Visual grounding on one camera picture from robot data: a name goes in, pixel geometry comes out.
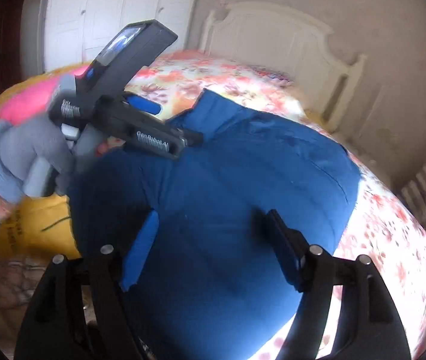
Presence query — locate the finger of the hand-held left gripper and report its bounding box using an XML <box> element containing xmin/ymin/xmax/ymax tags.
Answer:
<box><xmin>124</xmin><ymin>95</ymin><xmax>161</xmax><ymax>117</ymax></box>
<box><xmin>100</xmin><ymin>97</ymin><xmax>204</xmax><ymax>161</ymax></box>

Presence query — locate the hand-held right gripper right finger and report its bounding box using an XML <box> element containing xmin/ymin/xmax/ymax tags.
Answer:
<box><xmin>264</xmin><ymin>209</ymin><xmax>413</xmax><ymax>360</ymax></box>

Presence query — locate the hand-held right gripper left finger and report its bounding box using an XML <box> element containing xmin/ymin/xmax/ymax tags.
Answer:
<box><xmin>13</xmin><ymin>210</ymin><xmax>160</xmax><ymax>360</ymax></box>

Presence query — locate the blue padded jacket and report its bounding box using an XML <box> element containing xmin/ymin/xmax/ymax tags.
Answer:
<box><xmin>67</xmin><ymin>88</ymin><xmax>362</xmax><ymax>360</ymax></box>

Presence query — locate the person's left hand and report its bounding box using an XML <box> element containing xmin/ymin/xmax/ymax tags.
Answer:
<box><xmin>0</xmin><ymin>76</ymin><xmax>77</xmax><ymax>204</ymax></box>

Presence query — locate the white wardrobe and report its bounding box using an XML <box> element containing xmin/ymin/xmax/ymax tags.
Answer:
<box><xmin>43</xmin><ymin>0</ymin><xmax>205</xmax><ymax>73</ymax></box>

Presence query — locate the floral bed cover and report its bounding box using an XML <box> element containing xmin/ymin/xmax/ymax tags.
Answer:
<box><xmin>123</xmin><ymin>48</ymin><xmax>426</xmax><ymax>360</ymax></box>

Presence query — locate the pink cloth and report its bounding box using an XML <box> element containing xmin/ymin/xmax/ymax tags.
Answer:
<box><xmin>0</xmin><ymin>72</ymin><xmax>68</xmax><ymax>125</ymax></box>

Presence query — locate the dark wooden door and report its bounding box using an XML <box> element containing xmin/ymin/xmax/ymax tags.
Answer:
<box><xmin>0</xmin><ymin>0</ymin><xmax>42</xmax><ymax>96</ymax></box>

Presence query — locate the white wooden headboard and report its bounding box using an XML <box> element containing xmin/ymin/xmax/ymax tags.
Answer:
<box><xmin>199</xmin><ymin>1</ymin><xmax>370</xmax><ymax>136</ymax></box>

